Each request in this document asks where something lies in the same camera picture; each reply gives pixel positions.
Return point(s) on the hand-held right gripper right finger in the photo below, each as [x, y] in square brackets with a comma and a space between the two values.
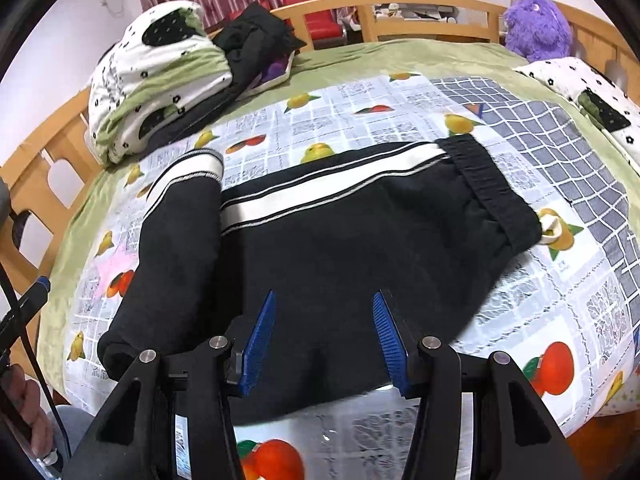
[390, 345]

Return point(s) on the person's grey trousers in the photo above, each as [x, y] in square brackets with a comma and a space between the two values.
[75, 430]

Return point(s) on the person's left hand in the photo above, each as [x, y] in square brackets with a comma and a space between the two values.
[30, 400]

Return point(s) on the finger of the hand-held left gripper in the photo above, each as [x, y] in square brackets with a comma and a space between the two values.
[37, 294]

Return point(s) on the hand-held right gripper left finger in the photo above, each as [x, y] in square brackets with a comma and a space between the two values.
[260, 345]

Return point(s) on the black jacket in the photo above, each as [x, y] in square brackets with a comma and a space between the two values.
[255, 35]

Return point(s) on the folded white floral quilt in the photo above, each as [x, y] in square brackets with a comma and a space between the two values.
[150, 85]

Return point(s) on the red chair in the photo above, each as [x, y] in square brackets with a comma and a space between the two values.
[239, 15]
[312, 10]

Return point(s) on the dark cloth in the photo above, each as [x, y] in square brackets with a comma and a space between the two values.
[17, 230]

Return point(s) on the wooden bed frame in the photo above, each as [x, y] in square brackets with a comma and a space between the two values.
[65, 155]

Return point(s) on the white floral pillow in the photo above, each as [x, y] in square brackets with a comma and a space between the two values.
[565, 77]

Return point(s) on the purple cloth item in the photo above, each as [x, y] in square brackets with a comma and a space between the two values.
[275, 71]

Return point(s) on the purple plush toy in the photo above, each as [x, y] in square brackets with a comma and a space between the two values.
[537, 25]

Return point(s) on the fruit print plastic tablecloth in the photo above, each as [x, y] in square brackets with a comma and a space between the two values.
[525, 320]

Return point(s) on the black pants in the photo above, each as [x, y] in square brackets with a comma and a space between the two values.
[350, 240]

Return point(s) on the grey checked cloth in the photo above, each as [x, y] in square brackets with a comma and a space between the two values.
[565, 150]

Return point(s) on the green bed sheet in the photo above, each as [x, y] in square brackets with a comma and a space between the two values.
[350, 60]

